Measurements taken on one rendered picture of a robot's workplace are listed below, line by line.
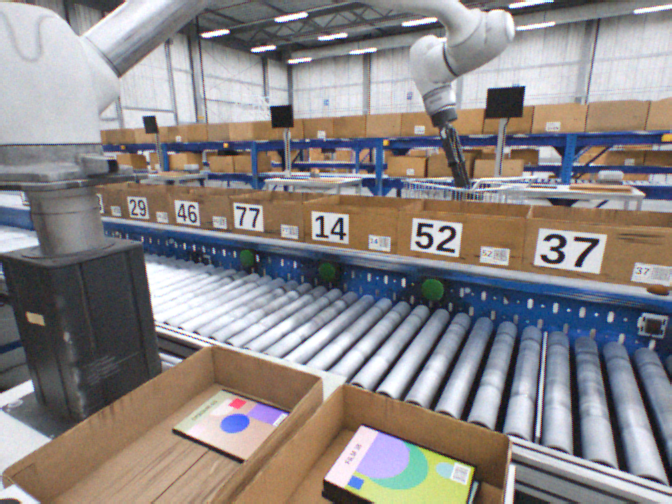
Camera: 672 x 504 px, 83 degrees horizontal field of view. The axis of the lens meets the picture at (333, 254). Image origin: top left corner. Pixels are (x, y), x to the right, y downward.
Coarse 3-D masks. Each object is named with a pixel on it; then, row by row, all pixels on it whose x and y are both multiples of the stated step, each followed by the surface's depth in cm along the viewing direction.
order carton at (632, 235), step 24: (528, 216) 113; (552, 216) 132; (576, 216) 129; (600, 216) 125; (624, 216) 122; (648, 216) 119; (528, 240) 112; (624, 240) 100; (648, 240) 98; (528, 264) 113; (624, 264) 101
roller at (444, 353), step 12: (456, 324) 112; (468, 324) 116; (444, 336) 106; (456, 336) 106; (444, 348) 99; (456, 348) 102; (432, 360) 94; (444, 360) 94; (432, 372) 88; (444, 372) 92; (420, 384) 84; (432, 384) 85; (408, 396) 81; (420, 396) 80; (432, 396) 83
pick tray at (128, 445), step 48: (144, 384) 69; (192, 384) 79; (240, 384) 81; (288, 384) 74; (96, 432) 61; (144, 432) 69; (288, 432) 60; (48, 480) 56; (96, 480) 60; (144, 480) 59; (192, 480) 59; (240, 480) 50
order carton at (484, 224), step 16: (400, 208) 130; (416, 208) 146; (432, 208) 152; (448, 208) 149; (464, 208) 146; (480, 208) 143; (496, 208) 140; (512, 208) 138; (528, 208) 135; (400, 224) 130; (464, 224) 119; (480, 224) 117; (496, 224) 115; (512, 224) 113; (400, 240) 131; (464, 240) 121; (480, 240) 118; (496, 240) 116; (512, 240) 114; (416, 256) 130; (432, 256) 127; (448, 256) 124; (464, 256) 122; (480, 256) 119; (512, 256) 115
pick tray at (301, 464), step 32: (320, 416) 62; (352, 416) 69; (384, 416) 65; (416, 416) 62; (448, 416) 59; (288, 448) 55; (320, 448) 63; (448, 448) 61; (480, 448) 58; (256, 480) 49; (288, 480) 56; (320, 480) 59
